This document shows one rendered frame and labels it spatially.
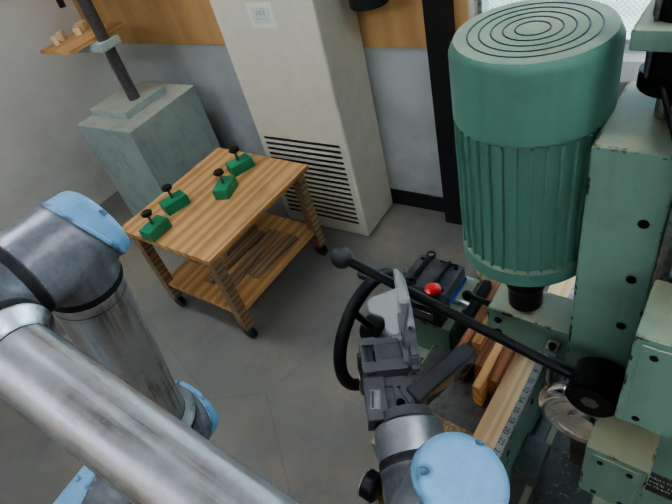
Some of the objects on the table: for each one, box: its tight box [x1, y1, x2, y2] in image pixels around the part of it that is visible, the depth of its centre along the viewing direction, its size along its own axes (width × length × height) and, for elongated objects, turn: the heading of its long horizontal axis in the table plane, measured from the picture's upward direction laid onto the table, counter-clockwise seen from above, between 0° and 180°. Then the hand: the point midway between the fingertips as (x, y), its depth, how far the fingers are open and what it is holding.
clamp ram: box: [452, 280, 492, 332], centre depth 100 cm, size 9×8×9 cm
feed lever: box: [330, 246, 625, 418], centre depth 70 cm, size 5×32×36 cm
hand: (396, 296), depth 81 cm, fingers closed on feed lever, 14 cm apart
